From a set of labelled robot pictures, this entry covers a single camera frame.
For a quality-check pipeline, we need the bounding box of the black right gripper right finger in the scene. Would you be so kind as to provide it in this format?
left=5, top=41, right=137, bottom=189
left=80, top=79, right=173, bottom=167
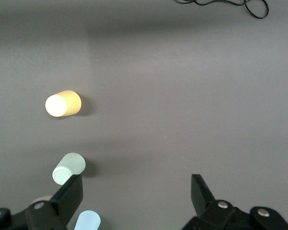
left=181, top=173, right=288, bottom=230

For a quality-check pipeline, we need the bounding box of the mint green plastic cup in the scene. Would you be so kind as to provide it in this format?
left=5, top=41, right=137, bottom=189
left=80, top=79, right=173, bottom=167
left=52, top=152, right=86, bottom=185

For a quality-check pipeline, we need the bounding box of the black cable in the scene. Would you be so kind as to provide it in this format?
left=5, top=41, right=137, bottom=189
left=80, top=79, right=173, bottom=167
left=174, top=0, right=269, bottom=19

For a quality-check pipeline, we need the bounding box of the light blue plastic cup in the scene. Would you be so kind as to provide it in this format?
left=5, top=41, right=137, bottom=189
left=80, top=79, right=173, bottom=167
left=73, top=210, right=101, bottom=230

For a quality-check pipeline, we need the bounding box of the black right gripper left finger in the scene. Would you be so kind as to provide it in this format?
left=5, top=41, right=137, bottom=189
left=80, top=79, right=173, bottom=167
left=0, top=174, right=84, bottom=230

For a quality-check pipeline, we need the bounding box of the yellow plastic cup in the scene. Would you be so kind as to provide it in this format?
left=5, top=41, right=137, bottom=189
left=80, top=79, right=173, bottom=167
left=45, top=90, right=82, bottom=118

